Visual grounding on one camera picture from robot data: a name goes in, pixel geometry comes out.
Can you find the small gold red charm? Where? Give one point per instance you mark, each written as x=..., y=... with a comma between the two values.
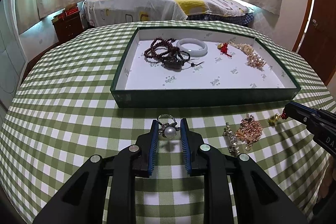
x=274, y=119

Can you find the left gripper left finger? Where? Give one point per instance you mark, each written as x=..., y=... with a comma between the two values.
x=104, y=185

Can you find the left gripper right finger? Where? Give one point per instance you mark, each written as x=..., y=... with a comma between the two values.
x=236, y=189

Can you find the green jewelry box tray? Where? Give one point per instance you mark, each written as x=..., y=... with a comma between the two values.
x=253, y=75

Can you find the dark wooden nightstand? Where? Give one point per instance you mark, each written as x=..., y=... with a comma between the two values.
x=68, y=27

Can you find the sliding wardrobe door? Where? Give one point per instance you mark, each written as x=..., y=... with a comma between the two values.
x=13, y=58

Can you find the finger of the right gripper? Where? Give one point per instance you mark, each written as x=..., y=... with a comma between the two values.
x=303, y=108
x=292, y=113

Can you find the white jade bangle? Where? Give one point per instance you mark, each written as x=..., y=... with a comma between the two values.
x=194, y=47

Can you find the red box on nightstand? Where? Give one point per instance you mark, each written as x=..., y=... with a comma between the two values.
x=71, y=9

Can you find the right hand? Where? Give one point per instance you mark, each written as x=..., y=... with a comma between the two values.
x=327, y=187

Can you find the green checkered tablecloth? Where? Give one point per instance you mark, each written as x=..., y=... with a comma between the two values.
x=64, y=113

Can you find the silver rhinestone brooch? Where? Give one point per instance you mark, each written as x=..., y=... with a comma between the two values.
x=232, y=140

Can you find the red cord gold charm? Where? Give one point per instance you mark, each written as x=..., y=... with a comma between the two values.
x=223, y=48

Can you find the brown wooden door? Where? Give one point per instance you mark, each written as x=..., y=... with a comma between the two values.
x=318, y=46

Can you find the bed with patterned sheet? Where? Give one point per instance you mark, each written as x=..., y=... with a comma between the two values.
x=100, y=13

